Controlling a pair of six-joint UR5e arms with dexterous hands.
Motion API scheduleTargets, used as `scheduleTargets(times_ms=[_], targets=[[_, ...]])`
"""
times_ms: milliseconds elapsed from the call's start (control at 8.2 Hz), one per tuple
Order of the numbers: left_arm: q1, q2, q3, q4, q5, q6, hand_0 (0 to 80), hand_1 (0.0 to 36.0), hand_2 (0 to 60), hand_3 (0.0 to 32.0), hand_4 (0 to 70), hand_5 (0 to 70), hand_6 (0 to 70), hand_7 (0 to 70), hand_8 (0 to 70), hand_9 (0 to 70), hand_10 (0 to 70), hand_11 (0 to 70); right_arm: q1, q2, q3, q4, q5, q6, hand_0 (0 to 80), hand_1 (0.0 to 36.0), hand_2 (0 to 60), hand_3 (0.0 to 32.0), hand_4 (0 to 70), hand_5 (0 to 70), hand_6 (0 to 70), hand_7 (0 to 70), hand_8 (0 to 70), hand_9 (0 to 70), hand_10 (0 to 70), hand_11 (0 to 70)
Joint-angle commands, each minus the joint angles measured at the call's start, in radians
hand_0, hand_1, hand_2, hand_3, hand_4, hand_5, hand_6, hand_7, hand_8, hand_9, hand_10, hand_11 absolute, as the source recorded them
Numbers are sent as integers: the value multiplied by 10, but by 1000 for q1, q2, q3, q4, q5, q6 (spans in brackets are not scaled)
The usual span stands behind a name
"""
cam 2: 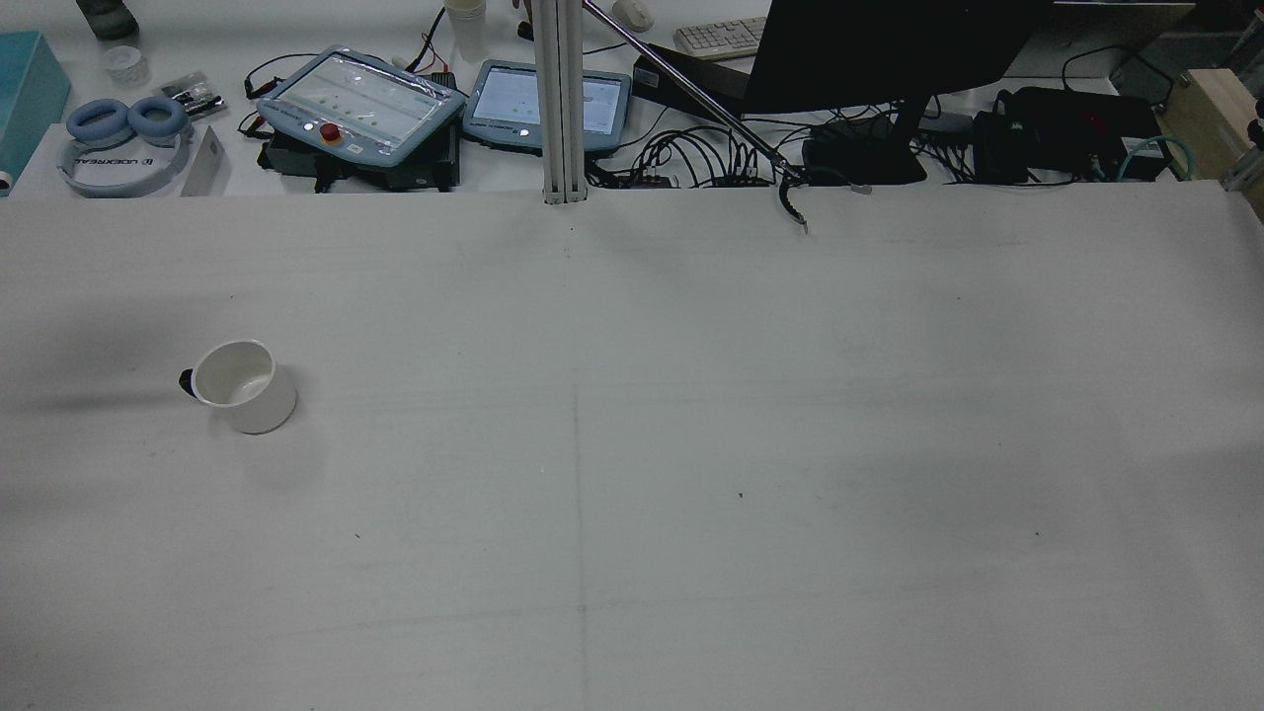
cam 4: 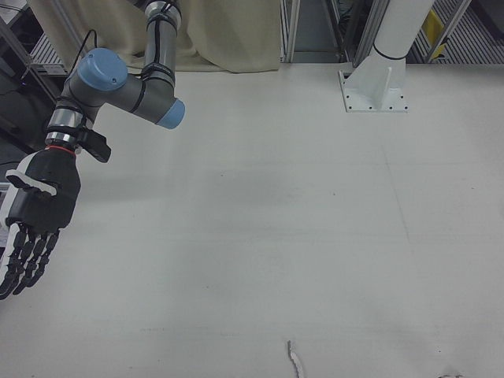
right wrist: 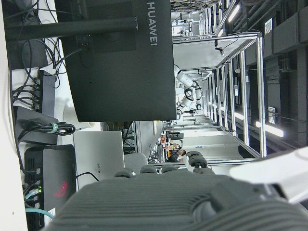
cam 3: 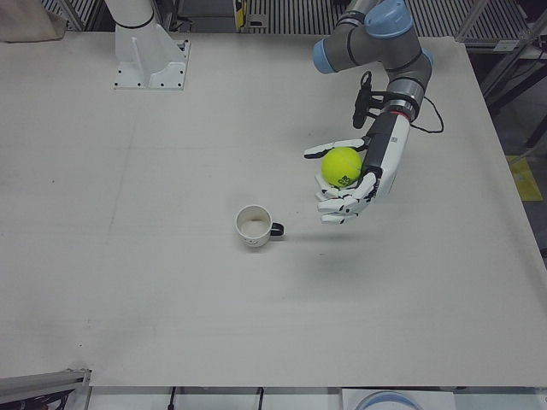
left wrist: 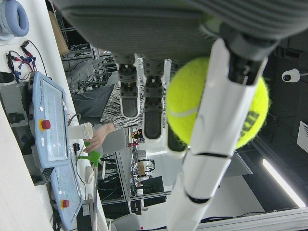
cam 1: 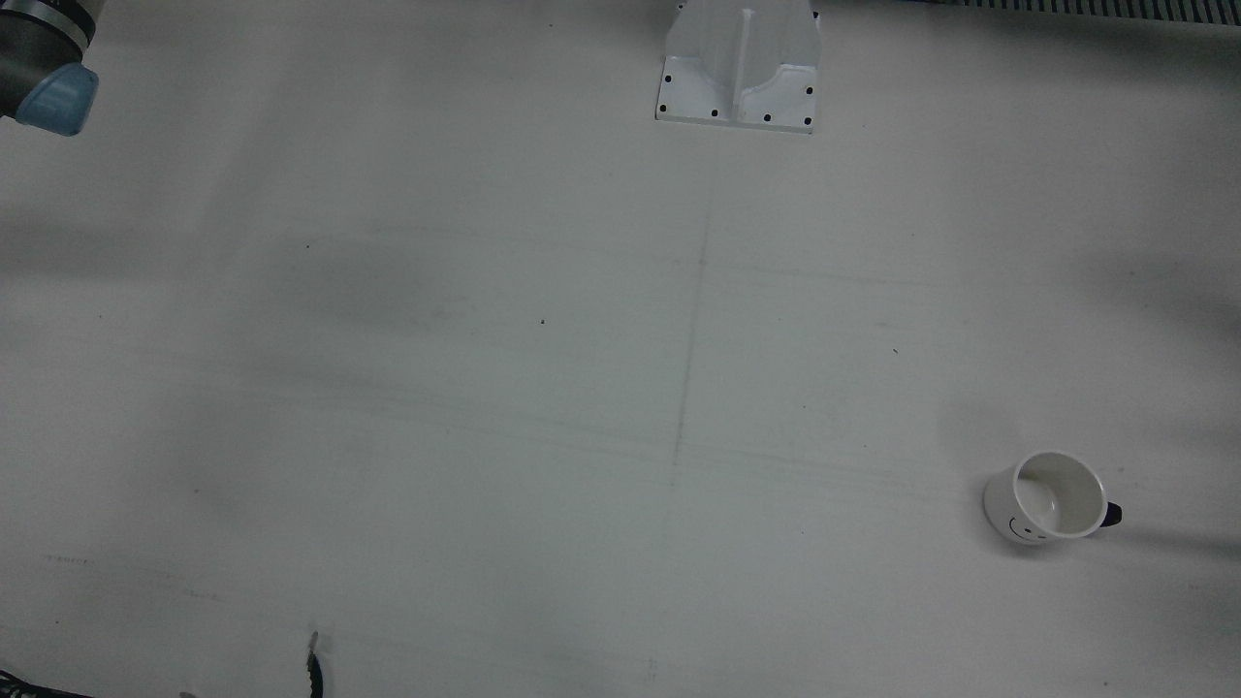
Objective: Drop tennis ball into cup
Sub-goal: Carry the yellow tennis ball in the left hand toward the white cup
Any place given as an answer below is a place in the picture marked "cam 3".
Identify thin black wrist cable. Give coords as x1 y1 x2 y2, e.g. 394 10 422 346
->
410 96 444 134

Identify yellow black post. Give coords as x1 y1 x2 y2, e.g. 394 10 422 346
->
233 0 250 32

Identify white smiley mug black handle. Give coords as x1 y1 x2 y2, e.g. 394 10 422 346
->
234 204 285 254

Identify aluminium frame with label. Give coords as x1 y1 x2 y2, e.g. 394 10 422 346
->
454 0 547 55

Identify aluminium extrusion frame bar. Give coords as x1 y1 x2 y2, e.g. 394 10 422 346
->
0 367 93 410

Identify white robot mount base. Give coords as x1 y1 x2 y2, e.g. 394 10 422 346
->
113 0 191 91

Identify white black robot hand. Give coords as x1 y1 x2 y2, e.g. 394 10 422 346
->
303 111 412 226

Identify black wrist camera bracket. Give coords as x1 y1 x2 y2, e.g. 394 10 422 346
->
352 71 388 129

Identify beige cloth bag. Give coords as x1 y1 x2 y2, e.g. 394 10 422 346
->
0 0 68 43

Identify yellow-green tennis ball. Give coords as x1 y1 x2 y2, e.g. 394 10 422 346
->
321 146 364 189

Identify white blue round roll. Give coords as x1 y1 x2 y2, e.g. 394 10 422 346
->
344 387 456 410

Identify ribbed metal grille panel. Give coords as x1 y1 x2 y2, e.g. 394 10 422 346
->
410 0 531 38

